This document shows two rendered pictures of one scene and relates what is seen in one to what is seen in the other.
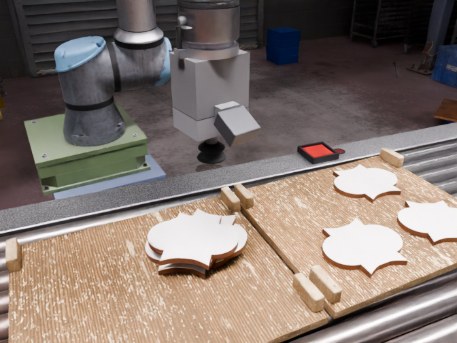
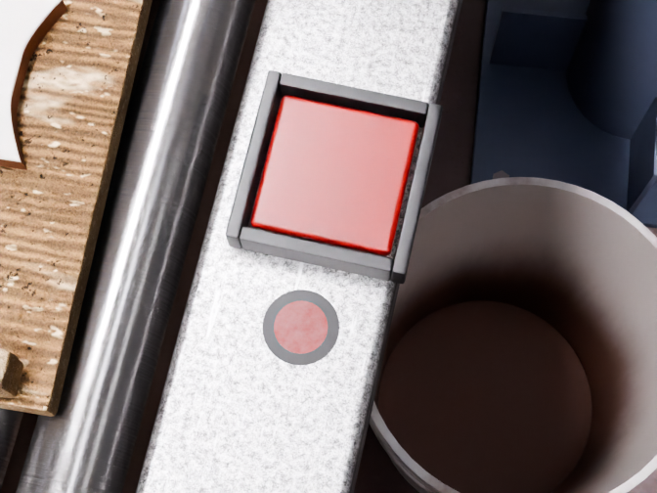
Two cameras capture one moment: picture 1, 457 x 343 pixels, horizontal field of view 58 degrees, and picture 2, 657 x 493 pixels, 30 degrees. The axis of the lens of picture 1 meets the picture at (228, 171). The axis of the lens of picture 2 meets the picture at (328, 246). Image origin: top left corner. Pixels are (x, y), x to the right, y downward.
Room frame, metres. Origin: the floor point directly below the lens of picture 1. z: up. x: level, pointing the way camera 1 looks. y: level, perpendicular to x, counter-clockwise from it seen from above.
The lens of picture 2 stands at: (1.04, -0.36, 1.41)
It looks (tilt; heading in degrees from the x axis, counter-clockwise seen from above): 74 degrees down; 129
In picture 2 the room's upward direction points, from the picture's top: 5 degrees counter-clockwise
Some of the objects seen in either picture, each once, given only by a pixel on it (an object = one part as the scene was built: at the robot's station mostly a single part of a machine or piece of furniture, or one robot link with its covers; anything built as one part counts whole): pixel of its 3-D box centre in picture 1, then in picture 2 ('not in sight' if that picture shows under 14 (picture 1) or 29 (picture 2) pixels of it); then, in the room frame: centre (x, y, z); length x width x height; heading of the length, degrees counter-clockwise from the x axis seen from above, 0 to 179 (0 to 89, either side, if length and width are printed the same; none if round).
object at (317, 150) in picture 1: (317, 152); (335, 176); (0.94, -0.23, 0.92); 0.06 x 0.06 x 0.01; 22
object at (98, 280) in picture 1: (154, 282); not in sight; (0.48, 0.12, 0.93); 0.41 x 0.35 x 0.02; 115
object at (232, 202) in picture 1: (230, 199); not in sight; (0.68, 0.00, 0.95); 0.06 x 0.02 x 0.03; 25
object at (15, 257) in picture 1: (13, 254); not in sight; (0.52, 0.35, 0.95); 0.06 x 0.02 x 0.03; 25
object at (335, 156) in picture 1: (317, 152); (335, 175); (0.94, -0.23, 0.92); 0.08 x 0.08 x 0.02; 22
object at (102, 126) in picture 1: (92, 115); not in sight; (0.97, 0.34, 1.01); 0.15 x 0.15 x 0.10
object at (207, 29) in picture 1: (207, 25); not in sight; (0.53, 0.03, 1.30); 0.08 x 0.08 x 0.05
